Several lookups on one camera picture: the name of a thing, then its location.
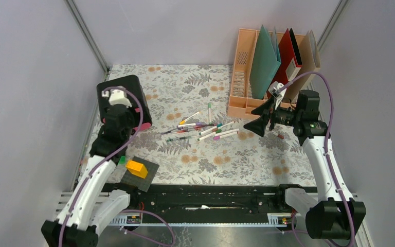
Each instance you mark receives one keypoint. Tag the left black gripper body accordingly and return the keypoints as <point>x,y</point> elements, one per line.
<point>128,128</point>

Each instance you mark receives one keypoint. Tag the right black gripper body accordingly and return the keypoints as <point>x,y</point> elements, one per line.
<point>282,116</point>

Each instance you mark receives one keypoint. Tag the red capped white marker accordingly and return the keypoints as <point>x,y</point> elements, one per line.
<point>277,135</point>

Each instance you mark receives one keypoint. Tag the black pink drawer box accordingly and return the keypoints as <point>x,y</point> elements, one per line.
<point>125,91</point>

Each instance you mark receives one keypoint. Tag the red folder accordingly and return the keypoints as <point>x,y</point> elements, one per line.
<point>284,59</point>

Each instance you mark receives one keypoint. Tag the teal folder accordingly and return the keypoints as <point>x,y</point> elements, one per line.
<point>266,62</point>

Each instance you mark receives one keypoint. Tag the beige folder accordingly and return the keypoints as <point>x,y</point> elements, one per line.
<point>310,62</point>

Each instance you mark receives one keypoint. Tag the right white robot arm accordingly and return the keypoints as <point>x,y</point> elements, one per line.
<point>335,214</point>

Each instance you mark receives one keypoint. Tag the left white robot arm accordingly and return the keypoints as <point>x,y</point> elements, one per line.
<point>78,224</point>

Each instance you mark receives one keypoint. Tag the peach plastic file organizer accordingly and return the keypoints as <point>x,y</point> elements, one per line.
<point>241,102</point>

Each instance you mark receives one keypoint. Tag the teal capped white marker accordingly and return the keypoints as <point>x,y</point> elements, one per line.
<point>215,128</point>

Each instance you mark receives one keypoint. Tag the green highlighter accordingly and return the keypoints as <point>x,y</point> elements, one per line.
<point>122,161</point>

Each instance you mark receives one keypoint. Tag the green capped white marker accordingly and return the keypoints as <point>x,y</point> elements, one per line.
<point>206,136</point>

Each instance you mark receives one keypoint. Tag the yellow toy block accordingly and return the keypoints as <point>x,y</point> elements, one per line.
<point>137,169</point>

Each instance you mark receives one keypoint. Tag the floral table mat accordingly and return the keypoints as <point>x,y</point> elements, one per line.
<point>175,92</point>

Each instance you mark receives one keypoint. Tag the black gel pen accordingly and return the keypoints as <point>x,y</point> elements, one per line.
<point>181,138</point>

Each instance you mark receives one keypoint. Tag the purple capped white marker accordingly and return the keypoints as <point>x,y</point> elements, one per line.
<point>190,125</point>

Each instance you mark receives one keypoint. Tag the yellow tipped white marker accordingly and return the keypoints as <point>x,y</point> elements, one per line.
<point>188,118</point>

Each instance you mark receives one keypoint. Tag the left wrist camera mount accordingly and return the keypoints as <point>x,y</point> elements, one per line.
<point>116,97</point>

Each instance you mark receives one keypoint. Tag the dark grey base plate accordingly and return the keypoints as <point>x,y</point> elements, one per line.
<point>141,184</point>

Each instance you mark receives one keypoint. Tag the black mounting rail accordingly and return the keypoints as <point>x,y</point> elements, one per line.
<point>208,204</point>

